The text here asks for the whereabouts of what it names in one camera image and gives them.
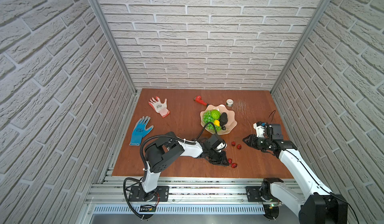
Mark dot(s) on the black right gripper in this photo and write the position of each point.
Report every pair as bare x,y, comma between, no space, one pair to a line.
251,140

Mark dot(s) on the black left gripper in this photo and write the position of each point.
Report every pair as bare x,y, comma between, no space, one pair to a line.
223,160

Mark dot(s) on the red cherry pair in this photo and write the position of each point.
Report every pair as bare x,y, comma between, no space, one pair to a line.
232,163
238,146

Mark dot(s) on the dark fake avocado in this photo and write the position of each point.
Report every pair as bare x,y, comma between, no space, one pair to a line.
223,119

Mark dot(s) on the green grape bunch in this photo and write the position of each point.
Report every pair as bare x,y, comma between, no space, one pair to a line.
208,119

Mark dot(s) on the green bumpy fake fruit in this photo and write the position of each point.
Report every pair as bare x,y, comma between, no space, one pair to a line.
215,114

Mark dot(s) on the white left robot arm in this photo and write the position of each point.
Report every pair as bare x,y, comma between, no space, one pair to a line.
159,152

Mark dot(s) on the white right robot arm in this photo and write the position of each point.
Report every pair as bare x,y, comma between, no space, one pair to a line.
318,204

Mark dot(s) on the pink wavy fruit bowl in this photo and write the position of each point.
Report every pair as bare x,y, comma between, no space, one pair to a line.
232,123

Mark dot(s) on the white tape roll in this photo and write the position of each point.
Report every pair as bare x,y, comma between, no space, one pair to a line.
229,102

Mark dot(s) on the red hand tool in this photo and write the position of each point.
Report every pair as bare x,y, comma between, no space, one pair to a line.
200,101

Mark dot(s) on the red white work glove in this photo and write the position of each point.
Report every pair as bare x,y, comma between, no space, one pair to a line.
159,106

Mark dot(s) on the blue work glove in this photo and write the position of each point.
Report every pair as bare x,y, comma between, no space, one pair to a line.
140,131

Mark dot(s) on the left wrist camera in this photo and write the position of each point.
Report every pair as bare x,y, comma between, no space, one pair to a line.
216,143

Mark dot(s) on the aluminium rail frame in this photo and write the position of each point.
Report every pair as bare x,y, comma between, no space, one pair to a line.
218,190

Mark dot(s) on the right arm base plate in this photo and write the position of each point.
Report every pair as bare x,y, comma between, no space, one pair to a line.
254,195

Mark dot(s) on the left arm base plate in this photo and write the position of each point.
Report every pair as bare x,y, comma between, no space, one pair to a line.
137,194

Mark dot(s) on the silver corner frame post right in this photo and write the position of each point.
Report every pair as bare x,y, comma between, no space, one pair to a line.
301,42

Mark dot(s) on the silver corner frame post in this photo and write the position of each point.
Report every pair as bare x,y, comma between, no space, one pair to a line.
97,8
301,42

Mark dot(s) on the silver corner frame post left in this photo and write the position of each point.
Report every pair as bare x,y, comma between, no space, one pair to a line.
97,8

